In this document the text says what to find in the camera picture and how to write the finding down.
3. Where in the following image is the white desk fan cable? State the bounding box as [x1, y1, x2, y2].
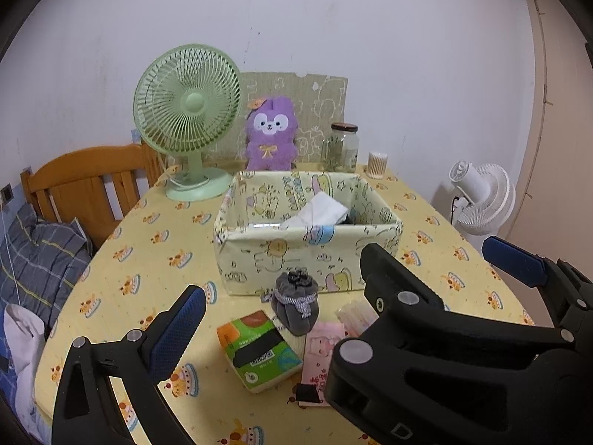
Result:
[158, 151, 187, 189]

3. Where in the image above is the white floor fan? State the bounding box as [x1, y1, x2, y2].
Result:
[448, 160, 517, 238]

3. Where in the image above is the wooden headboard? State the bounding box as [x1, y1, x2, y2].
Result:
[21, 144, 168, 247]

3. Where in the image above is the green patterned board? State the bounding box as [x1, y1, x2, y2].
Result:
[204, 72, 349, 168]

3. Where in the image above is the green tissue pack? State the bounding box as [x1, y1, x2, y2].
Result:
[217, 310, 305, 395]

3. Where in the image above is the pink cartoon tissue packet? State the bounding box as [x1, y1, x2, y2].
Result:
[296, 322, 347, 407]

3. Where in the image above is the purple plush toy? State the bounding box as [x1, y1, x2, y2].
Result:
[244, 96, 300, 172]

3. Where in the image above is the green desk fan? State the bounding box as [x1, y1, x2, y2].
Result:
[133, 44, 246, 203]

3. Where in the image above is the clear pink plastic bag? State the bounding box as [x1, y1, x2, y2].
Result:
[338, 301, 379, 335]

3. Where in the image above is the white cloth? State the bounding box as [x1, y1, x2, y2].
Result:
[4, 303, 48, 429]

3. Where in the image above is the thin white cable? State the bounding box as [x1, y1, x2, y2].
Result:
[0, 204, 22, 307]

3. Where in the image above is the grey plaid bedding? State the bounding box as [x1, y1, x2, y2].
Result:
[0, 204, 94, 337]

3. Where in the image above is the white tissue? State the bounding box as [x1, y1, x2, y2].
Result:
[279, 192, 349, 229]

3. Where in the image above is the beige door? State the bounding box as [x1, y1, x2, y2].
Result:
[510, 0, 593, 253]

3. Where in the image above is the cartoon print fabric storage box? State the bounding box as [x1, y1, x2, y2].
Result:
[214, 170, 404, 296]

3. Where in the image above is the glass jar with lid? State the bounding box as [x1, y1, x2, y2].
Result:
[323, 123, 360, 174]

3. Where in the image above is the grey fabric pouch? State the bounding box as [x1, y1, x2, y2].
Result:
[270, 268, 321, 337]

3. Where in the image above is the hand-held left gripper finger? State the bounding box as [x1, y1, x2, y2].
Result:
[52, 285, 207, 445]

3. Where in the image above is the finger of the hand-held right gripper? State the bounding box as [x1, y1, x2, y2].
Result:
[482, 235, 593, 349]
[323, 242, 572, 445]

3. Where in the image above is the cotton swab container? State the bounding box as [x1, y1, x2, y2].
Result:
[367, 151, 387, 179]

